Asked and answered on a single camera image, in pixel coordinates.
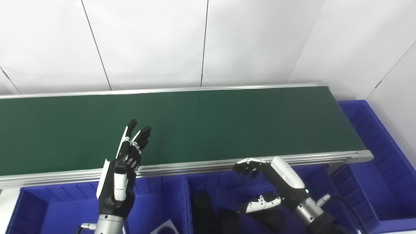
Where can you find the blue plastic bin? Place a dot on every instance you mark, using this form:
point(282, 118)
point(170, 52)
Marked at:
point(61, 211)
point(227, 191)
point(377, 195)

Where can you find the aluminium conveyor leg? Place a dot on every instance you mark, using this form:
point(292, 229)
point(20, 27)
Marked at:
point(338, 166)

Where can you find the white square part with hole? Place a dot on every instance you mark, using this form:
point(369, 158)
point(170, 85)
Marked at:
point(172, 229)

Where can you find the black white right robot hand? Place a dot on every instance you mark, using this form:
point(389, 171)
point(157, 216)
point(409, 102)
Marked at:
point(286, 182)

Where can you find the green conveyor belt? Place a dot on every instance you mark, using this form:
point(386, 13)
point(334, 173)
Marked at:
point(195, 167)
point(227, 126)

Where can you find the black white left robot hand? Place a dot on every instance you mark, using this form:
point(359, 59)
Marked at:
point(113, 201)

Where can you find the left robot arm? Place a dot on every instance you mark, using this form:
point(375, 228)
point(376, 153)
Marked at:
point(109, 226)

